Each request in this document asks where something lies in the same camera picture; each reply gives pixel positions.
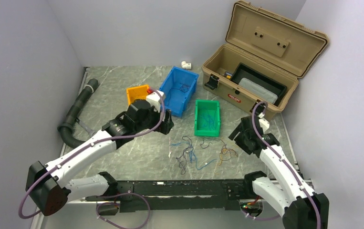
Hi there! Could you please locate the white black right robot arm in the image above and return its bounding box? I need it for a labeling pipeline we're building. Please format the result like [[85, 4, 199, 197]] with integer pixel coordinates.
[[229, 116, 329, 229]]

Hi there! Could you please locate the tan tool box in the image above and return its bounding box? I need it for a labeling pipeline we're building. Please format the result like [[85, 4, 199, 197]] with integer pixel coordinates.
[[202, 0, 329, 120]]

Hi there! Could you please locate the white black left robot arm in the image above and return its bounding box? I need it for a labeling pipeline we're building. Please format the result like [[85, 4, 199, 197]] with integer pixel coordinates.
[[25, 99, 174, 216]]

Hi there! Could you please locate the silver wrench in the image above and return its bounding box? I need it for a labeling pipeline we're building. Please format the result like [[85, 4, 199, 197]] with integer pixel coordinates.
[[75, 117, 96, 137]]

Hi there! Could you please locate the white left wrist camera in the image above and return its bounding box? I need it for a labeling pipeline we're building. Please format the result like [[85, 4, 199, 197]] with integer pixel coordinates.
[[146, 88, 166, 112]]

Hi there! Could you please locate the grey plastic case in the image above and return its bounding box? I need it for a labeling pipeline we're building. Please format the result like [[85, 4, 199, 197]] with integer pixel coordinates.
[[238, 78, 278, 104]]

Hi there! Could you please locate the green plastic bin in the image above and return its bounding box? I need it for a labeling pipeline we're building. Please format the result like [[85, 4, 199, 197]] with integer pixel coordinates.
[[194, 99, 221, 137]]

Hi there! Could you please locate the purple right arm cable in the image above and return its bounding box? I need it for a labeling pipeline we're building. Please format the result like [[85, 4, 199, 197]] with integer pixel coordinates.
[[251, 101, 323, 229]]

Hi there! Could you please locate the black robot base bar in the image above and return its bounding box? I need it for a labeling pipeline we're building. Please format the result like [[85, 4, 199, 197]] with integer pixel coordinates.
[[85, 170, 274, 213]]

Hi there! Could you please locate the blue plastic bin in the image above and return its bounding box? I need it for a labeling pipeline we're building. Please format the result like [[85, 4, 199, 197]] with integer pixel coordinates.
[[159, 66, 199, 118]]

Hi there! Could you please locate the black corrugated hose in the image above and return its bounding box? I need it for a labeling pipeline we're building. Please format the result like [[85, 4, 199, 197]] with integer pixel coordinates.
[[57, 78, 99, 149]]

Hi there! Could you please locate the orange plastic bin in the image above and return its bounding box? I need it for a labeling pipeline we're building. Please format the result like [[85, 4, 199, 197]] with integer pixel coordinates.
[[126, 84, 149, 105]]

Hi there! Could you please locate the white pipe elbow fitting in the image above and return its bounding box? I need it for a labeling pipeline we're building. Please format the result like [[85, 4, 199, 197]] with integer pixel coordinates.
[[181, 61, 192, 70]]

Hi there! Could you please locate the black tool box tray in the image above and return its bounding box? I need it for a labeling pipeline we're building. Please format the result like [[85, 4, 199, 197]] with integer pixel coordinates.
[[230, 63, 287, 106]]

